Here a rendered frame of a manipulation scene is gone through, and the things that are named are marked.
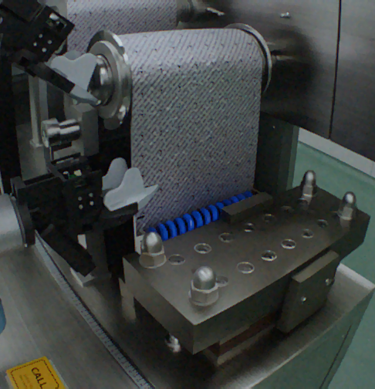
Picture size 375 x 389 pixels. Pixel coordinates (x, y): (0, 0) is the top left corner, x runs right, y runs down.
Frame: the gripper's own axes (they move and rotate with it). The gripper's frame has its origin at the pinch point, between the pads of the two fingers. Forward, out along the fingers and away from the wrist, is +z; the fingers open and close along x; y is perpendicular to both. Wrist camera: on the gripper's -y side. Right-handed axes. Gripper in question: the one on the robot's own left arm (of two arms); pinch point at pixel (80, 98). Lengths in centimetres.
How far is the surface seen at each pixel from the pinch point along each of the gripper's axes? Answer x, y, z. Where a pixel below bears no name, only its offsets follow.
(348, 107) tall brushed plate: -18.3, 22.4, 29.4
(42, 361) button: -12.9, -34.1, 6.8
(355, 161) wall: 96, 88, 279
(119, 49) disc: -4.4, 7.7, -1.5
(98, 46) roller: 1.4, 7.5, -1.8
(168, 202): -5.8, -6.0, 18.9
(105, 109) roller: -0.8, 0.5, 4.0
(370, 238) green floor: 32, 30, 228
